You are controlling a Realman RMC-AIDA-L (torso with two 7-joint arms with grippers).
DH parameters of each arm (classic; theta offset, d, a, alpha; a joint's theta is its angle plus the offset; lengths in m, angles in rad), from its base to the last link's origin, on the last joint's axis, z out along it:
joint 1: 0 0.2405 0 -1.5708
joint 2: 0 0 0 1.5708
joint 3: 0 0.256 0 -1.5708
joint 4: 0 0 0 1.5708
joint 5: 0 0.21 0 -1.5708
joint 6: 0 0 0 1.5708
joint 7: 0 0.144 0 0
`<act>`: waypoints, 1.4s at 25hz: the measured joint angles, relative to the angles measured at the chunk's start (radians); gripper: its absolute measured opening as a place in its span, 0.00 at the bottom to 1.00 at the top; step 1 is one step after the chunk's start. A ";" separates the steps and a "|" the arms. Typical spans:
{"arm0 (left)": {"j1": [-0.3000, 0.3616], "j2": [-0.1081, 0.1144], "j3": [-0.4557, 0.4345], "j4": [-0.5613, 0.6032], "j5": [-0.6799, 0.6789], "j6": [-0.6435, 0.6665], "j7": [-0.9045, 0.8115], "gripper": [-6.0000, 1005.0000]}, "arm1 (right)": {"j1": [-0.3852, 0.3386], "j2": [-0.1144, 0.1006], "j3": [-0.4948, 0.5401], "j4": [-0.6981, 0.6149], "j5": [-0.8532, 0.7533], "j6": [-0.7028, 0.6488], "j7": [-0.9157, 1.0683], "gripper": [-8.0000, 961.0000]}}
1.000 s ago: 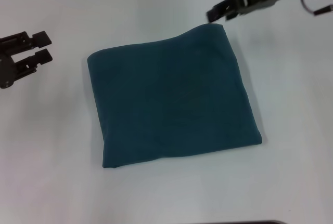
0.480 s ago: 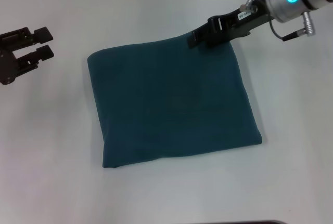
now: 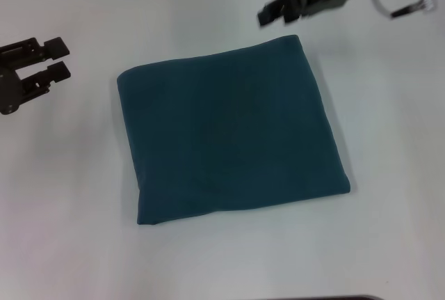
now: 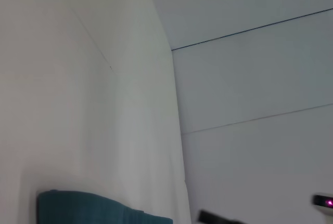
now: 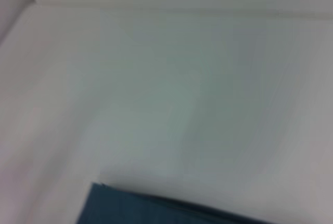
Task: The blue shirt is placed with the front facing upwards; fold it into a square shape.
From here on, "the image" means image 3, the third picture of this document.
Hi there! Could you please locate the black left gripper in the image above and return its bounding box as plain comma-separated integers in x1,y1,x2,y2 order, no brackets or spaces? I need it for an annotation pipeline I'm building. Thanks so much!
0,36,72,117

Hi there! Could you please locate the teal t-shirt with FREE print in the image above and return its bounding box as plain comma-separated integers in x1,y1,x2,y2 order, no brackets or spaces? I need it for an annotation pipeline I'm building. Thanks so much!
116,34,351,227

